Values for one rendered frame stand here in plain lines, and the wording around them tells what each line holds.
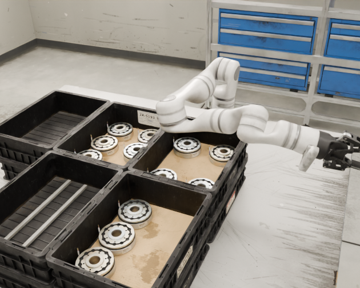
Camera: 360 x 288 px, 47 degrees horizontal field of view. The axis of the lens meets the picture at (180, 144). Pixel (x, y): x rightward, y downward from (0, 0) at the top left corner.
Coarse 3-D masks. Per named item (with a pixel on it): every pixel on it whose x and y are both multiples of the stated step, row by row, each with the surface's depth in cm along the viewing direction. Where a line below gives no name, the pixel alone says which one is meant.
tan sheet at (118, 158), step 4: (136, 132) 170; (140, 132) 170; (136, 136) 167; (128, 140) 165; (132, 140) 165; (136, 140) 165; (120, 144) 163; (128, 144) 162; (120, 148) 160; (116, 152) 158; (120, 152) 158; (108, 156) 156; (112, 156) 156; (116, 156) 156; (120, 156) 156; (104, 160) 153; (108, 160) 153; (112, 160) 153; (116, 160) 153; (120, 160) 153; (124, 160) 153; (120, 164) 151; (124, 164) 151
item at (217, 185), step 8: (160, 136) 148; (152, 144) 144; (240, 144) 143; (144, 152) 140; (240, 152) 142; (136, 160) 136; (232, 160) 135; (128, 168) 132; (224, 168) 131; (152, 176) 128; (160, 176) 128; (224, 176) 128; (184, 184) 125; (192, 184) 125; (216, 184) 124; (216, 192) 123
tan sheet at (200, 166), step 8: (208, 152) 157; (168, 160) 153; (176, 160) 153; (184, 160) 153; (192, 160) 152; (200, 160) 152; (208, 160) 152; (160, 168) 149; (168, 168) 149; (176, 168) 148; (184, 168) 148; (192, 168) 148; (200, 168) 148; (208, 168) 148; (216, 168) 148; (184, 176) 144; (192, 176) 144; (200, 176) 144; (208, 176) 144; (216, 176) 144
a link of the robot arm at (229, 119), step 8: (224, 112) 115; (232, 112) 113; (240, 112) 112; (248, 112) 109; (256, 112) 108; (264, 112) 109; (224, 120) 114; (232, 120) 114; (240, 120) 116; (248, 120) 108; (256, 120) 108; (264, 120) 109; (224, 128) 114; (232, 128) 115; (264, 128) 109
